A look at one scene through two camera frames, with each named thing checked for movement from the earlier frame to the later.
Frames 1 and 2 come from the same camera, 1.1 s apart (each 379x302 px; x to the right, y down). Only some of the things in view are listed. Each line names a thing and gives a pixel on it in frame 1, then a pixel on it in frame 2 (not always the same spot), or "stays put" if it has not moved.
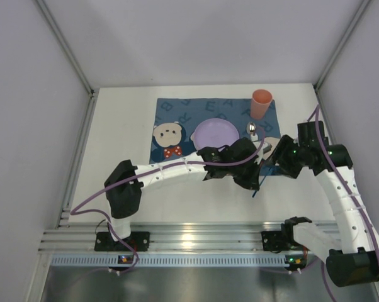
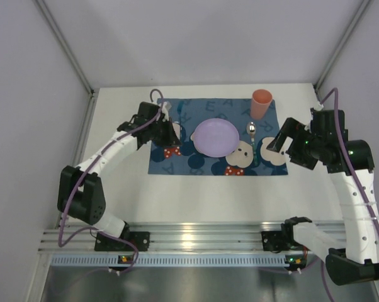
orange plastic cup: [261, 100] stays put
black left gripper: [252, 172] → [163, 132]
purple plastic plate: [216, 133] stays put
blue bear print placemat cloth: [175, 118] stays put
